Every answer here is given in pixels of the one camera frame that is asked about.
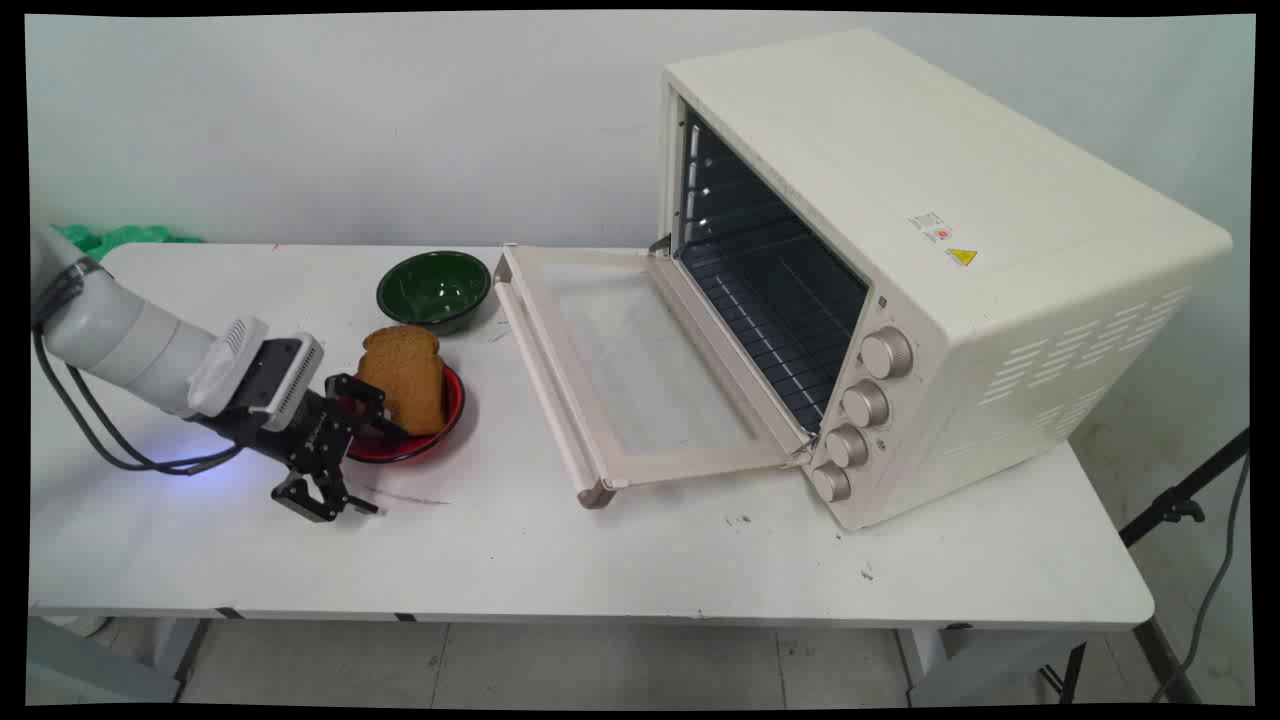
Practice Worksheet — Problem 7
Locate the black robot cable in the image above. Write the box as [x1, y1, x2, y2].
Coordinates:
[32, 262, 245, 476]

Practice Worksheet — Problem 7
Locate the brown bread slice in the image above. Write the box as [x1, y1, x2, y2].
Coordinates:
[357, 325, 449, 436]

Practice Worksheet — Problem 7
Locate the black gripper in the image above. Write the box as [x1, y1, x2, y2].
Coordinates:
[203, 338, 409, 524]

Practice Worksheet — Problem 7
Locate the black tripod stand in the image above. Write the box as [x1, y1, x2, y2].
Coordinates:
[1040, 428, 1251, 705]

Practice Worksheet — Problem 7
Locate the cream toaster oven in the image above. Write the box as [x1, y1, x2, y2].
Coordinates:
[657, 28, 1234, 532]

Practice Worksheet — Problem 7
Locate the green crumpled cloth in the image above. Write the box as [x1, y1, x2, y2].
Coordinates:
[52, 224, 206, 263]

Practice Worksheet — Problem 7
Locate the green bowl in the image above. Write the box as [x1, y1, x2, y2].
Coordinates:
[376, 250, 493, 336]

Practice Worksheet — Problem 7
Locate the red plate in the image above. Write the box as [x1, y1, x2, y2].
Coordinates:
[340, 362, 467, 464]

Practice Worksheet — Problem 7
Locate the white folding table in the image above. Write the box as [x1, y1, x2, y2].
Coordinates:
[28, 242, 1157, 705]

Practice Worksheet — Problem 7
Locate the grey hanging cable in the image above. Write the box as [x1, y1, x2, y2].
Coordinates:
[1152, 455, 1251, 705]

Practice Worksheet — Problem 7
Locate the cream oven door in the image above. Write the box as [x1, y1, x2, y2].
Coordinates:
[492, 243, 813, 510]

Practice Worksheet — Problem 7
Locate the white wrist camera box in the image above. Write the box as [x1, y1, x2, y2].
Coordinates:
[248, 333, 325, 433]

